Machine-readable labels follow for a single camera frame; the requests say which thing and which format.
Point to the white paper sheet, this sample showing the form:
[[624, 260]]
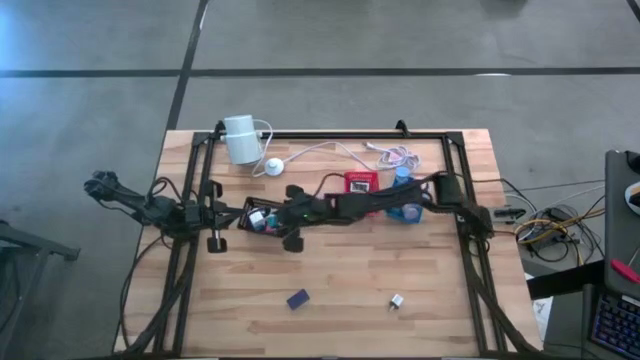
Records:
[[542, 312]]

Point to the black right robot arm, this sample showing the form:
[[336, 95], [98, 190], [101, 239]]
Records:
[[380, 202]]

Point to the black aluminium rig frame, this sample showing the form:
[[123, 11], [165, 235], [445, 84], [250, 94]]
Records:
[[350, 135]]

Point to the white cylindrical lamp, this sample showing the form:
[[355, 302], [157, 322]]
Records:
[[242, 142]]

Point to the dark grey desk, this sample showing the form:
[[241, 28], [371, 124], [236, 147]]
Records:
[[616, 235]]

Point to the lavender sand timer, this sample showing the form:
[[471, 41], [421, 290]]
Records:
[[411, 212]]

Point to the red plastic basket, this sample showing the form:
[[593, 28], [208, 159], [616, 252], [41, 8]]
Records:
[[360, 176]]

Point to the navy digital clock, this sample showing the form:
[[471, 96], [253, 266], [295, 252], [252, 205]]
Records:
[[298, 299]]

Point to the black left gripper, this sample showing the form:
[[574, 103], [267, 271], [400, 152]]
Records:
[[212, 215]]

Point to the blue plastic basket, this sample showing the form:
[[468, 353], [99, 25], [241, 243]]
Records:
[[397, 216]]

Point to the white round puck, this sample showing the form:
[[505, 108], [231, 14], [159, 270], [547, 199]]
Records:
[[273, 167]]

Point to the black side table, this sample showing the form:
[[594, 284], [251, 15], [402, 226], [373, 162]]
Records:
[[40, 247]]

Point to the white orange object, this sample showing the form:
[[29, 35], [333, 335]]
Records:
[[634, 197]]

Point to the pink white charger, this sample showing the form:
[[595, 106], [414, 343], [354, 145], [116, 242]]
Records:
[[270, 229]]

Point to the white silver charger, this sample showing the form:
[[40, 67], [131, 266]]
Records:
[[396, 301]]

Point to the backlit keyboard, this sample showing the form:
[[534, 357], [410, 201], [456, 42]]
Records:
[[617, 325]]

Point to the black plastic basket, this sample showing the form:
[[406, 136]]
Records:
[[245, 220]]

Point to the black desk crossbar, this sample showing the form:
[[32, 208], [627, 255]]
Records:
[[565, 279]]

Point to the white digital clock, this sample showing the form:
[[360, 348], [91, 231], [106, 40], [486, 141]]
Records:
[[359, 186]]

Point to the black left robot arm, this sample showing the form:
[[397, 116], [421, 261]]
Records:
[[150, 207]]

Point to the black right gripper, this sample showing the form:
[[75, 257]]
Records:
[[300, 215]]

